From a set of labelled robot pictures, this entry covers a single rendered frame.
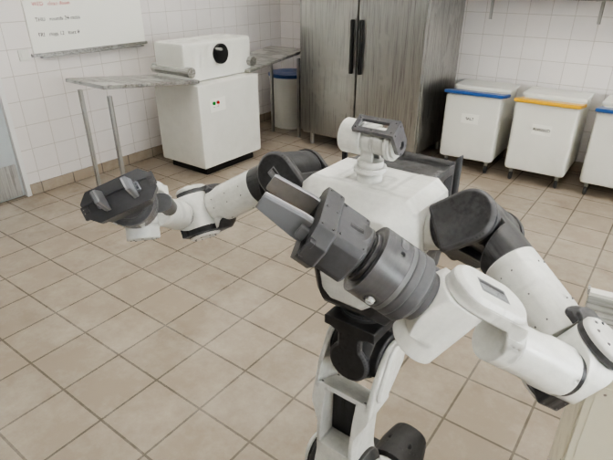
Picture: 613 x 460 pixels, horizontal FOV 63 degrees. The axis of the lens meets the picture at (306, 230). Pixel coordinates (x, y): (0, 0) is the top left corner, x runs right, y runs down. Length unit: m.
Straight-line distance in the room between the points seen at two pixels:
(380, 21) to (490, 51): 1.23
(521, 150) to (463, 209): 4.10
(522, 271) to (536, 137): 4.10
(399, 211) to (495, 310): 0.36
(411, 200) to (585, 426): 0.90
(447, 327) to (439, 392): 1.93
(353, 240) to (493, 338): 0.24
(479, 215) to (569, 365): 0.29
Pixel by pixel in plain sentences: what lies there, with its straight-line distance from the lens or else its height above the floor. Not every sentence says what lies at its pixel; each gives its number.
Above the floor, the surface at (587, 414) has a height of 0.71.
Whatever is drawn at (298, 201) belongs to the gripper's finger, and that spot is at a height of 1.50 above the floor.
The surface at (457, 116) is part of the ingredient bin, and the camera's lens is 5.10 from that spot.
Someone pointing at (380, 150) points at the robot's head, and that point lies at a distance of 0.93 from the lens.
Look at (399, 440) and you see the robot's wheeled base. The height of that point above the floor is 0.36.
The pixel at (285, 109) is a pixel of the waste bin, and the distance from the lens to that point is 6.33.
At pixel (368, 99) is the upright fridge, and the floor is 0.62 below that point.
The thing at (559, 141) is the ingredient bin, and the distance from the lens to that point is 4.90.
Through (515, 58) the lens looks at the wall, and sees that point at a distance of 5.56.
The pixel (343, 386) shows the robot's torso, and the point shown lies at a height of 0.86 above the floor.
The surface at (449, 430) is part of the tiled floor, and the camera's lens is 2.38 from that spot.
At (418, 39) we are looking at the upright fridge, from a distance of 4.88.
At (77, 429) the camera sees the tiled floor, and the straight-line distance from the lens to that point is 2.51.
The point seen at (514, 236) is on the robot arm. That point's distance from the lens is 0.89.
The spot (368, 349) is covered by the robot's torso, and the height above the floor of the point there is 0.99.
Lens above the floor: 1.74
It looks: 27 degrees down
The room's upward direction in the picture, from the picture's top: straight up
